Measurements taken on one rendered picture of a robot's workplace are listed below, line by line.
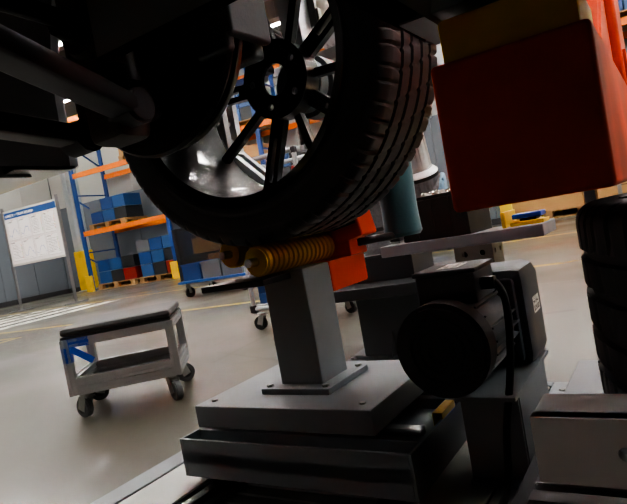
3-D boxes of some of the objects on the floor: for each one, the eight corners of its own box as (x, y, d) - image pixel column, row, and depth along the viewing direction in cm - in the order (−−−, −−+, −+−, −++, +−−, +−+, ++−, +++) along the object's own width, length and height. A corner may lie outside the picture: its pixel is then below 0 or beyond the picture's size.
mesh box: (180, 285, 995) (170, 230, 992) (208, 277, 1073) (198, 227, 1070) (242, 275, 944) (231, 218, 941) (266, 268, 1022) (256, 215, 1019)
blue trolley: (180, 298, 680) (165, 219, 676) (211, 290, 733) (197, 216, 729) (249, 290, 634) (234, 204, 630) (277, 281, 687) (263, 202, 683)
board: (8, 314, 1048) (-13, 209, 1040) (32, 308, 1093) (12, 208, 1086) (66, 305, 983) (44, 194, 976) (88, 300, 1028) (68, 193, 1021)
